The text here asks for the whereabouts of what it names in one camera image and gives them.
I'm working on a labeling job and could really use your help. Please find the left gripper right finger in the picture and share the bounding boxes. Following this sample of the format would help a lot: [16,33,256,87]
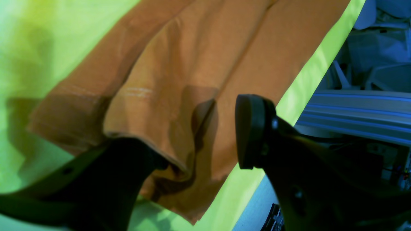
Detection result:
[235,94,411,231]

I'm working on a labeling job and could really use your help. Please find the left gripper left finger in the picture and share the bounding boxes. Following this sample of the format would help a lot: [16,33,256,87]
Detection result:
[0,138,169,231]

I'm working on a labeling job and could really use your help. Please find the orange T-shirt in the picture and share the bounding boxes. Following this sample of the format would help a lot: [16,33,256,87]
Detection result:
[28,0,349,225]

